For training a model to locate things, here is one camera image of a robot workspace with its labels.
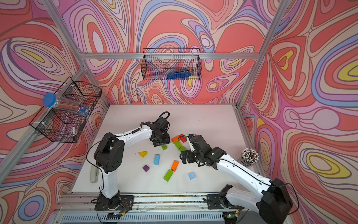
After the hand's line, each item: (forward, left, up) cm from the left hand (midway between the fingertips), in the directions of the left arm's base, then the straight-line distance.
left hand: (168, 143), depth 93 cm
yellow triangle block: (-7, +17, -2) cm, 18 cm away
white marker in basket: (-8, +48, +22) cm, 53 cm away
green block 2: (0, -6, -3) cm, 7 cm away
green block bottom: (-20, -1, -3) cm, 21 cm away
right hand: (-14, -13, +7) cm, 20 cm away
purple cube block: (-17, +13, -2) cm, 21 cm away
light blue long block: (-10, +8, -4) cm, 13 cm away
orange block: (+3, -4, 0) cm, 5 cm away
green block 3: (-3, -9, -2) cm, 10 cm away
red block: (+5, -10, -2) cm, 12 cm away
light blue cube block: (-21, -15, -2) cm, 25 cm away
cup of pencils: (-17, -44, +15) cm, 49 cm away
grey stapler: (-19, +43, -1) cm, 47 cm away
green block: (-2, +3, -1) cm, 4 cm away
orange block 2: (-15, -4, -2) cm, 16 cm away
